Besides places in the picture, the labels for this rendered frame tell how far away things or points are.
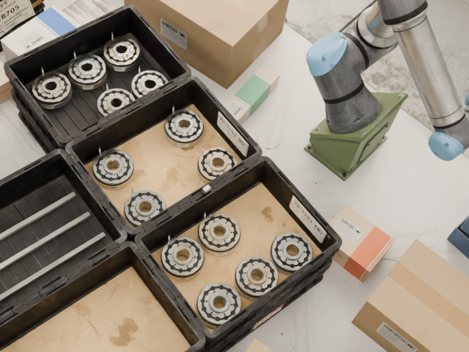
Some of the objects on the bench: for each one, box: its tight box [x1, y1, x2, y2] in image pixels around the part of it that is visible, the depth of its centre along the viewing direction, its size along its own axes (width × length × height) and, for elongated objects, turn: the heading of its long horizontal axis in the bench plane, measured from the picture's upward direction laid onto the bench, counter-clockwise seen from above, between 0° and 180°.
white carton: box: [0, 5, 80, 61], centre depth 211 cm, size 20×12×9 cm, turn 135°
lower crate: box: [202, 262, 332, 352], centre depth 179 cm, size 40×30×12 cm
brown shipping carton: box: [351, 239, 469, 352], centre depth 175 cm, size 30×22×16 cm
